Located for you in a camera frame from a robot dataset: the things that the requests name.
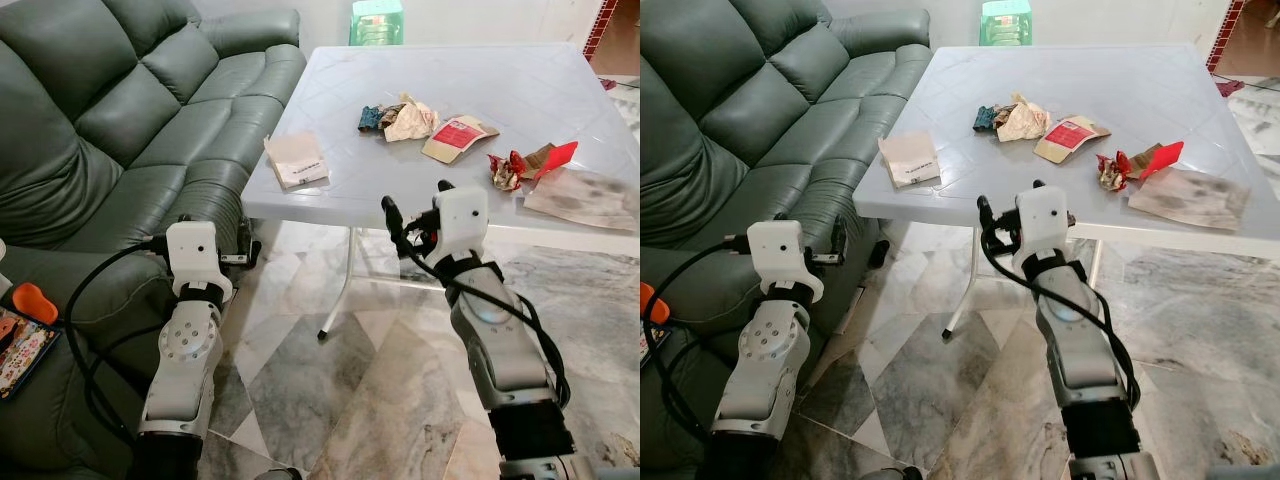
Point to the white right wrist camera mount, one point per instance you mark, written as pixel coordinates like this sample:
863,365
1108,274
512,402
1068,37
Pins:
462,220
1043,225

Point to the green plastic stool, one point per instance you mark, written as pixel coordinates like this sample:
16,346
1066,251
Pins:
377,22
1006,22

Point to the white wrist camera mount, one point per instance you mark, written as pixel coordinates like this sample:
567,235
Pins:
462,220
1043,225
780,255
195,255

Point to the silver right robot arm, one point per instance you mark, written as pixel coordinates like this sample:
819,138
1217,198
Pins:
1085,350
510,350

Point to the white plastic folding table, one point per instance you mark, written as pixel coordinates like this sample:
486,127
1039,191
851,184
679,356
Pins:
1140,95
520,95

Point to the brown packet with red label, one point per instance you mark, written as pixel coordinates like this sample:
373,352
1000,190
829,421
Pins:
1070,137
458,137

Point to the red lattice pillar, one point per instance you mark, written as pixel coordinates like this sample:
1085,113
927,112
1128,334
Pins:
601,28
1226,32

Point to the dark teal crumpled wrapper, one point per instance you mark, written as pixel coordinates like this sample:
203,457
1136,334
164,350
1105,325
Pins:
985,119
371,118

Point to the red cloth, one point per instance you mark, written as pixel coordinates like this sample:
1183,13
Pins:
1229,88
608,84

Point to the orange plastic toy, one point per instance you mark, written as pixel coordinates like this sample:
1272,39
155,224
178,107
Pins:
35,303
653,303

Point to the green leather sofa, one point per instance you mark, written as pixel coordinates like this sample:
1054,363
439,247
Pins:
730,110
110,110

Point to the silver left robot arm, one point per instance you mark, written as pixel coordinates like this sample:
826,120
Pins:
185,360
765,360

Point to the beige crumpled paper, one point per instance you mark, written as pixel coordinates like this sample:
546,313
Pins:
1022,122
410,122

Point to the colourful patterned box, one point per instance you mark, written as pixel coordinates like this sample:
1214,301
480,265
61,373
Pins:
22,350

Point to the stained brown paper bag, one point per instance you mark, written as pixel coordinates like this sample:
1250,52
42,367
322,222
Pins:
585,198

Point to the white printed paper packet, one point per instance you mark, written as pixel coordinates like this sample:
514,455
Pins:
296,160
909,159

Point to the red crumpled foil wrapper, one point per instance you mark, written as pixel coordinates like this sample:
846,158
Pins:
506,170
1113,171

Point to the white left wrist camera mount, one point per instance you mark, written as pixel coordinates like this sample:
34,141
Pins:
195,255
780,255

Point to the red and brown torn packet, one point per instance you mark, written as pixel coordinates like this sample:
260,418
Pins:
1160,158
552,158

